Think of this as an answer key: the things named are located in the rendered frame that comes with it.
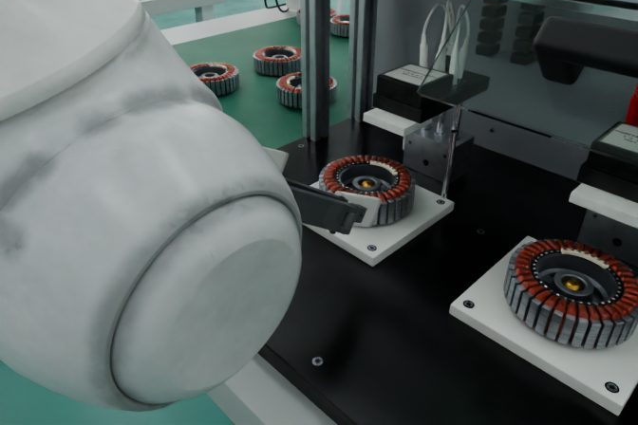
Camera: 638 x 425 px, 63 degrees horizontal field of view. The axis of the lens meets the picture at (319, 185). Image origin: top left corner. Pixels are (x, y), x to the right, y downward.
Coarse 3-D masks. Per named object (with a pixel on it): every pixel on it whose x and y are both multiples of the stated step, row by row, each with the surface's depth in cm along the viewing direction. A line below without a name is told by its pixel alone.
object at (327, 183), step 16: (336, 160) 64; (352, 160) 64; (368, 160) 64; (384, 160) 63; (320, 176) 61; (336, 176) 61; (352, 176) 64; (368, 176) 62; (384, 176) 63; (400, 176) 61; (352, 192) 57; (368, 192) 60; (384, 192) 57; (400, 192) 58; (384, 208) 57; (400, 208) 58; (384, 224) 58
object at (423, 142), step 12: (420, 132) 69; (432, 132) 69; (444, 132) 69; (408, 144) 70; (420, 144) 69; (432, 144) 67; (444, 144) 66; (456, 144) 66; (468, 144) 68; (408, 156) 71; (420, 156) 70; (432, 156) 68; (444, 156) 67; (456, 156) 67; (468, 156) 69; (420, 168) 70; (432, 168) 69; (444, 168) 67; (456, 168) 68; (468, 168) 71
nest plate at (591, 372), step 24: (528, 240) 56; (504, 264) 53; (480, 288) 50; (456, 312) 48; (480, 312) 47; (504, 312) 47; (504, 336) 45; (528, 336) 45; (528, 360) 44; (552, 360) 42; (576, 360) 42; (600, 360) 42; (624, 360) 42; (576, 384) 41; (600, 384) 40; (624, 384) 40
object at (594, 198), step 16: (592, 160) 46; (608, 160) 45; (592, 176) 46; (608, 176) 45; (624, 176) 44; (576, 192) 46; (592, 192) 46; (608, 192) 46; (624, 192) 45; (592, 208) 45; (608, 208) 44; (624, 208) 44
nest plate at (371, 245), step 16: (416, 192) 64; (416, 208) 61; (432, 208) 61; (448, 208) 62; (304, 224) 60; (400, 224) 59; (416, 224) 59; (432, 224) 60; (336, 240) 57; (352, 240) 56; (368, 240) 56; (384, 240) 56; (400, 240) 56; (368, 256) 54; (384, 256) 55
